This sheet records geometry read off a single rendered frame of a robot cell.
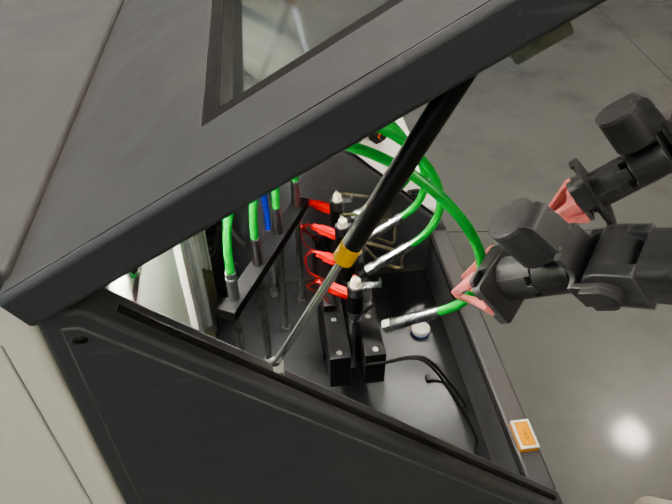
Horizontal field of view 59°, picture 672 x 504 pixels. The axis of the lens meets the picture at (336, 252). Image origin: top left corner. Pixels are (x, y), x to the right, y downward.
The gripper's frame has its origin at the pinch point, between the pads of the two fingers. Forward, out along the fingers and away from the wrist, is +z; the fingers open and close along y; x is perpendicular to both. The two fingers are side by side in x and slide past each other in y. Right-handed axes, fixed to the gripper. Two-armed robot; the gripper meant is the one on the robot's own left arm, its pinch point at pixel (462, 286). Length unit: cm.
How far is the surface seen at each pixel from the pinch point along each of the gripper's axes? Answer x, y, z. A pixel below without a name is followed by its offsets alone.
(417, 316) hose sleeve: 0.5, 4.6, 7.1
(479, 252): -4.5, -0.6, -6.8
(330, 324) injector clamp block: -0.1, 4.7, 32.5
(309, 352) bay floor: 5.8, 5.9, 48.0
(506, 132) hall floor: 69, -223, 177
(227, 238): -26.1, 12.3, 19.3
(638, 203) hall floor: 123, -196, 114
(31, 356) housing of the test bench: -34, 42, -7
